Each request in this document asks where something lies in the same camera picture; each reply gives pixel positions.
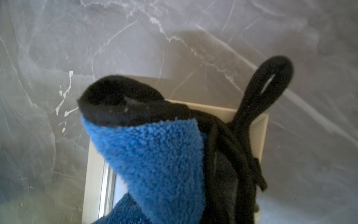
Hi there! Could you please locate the beige picture frame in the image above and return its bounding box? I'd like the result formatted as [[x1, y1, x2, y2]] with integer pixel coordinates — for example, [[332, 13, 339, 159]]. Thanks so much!
[[82, 113, 269, 224]]

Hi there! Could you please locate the blue microfiber cloth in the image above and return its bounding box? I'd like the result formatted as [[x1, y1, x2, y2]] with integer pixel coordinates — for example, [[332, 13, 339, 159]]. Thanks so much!
[[78, 56, 294, 224]]

